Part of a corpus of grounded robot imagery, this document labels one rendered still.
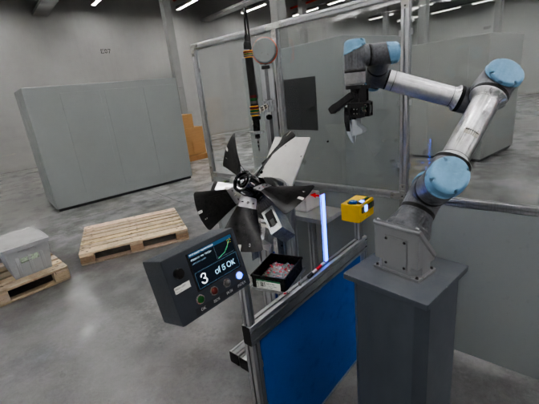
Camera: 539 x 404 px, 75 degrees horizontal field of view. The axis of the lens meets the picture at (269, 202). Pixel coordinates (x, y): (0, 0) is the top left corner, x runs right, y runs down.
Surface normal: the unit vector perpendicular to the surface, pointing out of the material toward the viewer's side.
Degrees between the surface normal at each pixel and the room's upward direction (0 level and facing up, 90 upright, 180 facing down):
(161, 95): 90
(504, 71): 49
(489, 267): 90
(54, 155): 90
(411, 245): 90
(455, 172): 61
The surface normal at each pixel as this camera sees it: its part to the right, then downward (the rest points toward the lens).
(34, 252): 0.73, 0.23
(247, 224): 0.15, -0.42
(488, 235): -0.65, 0.29
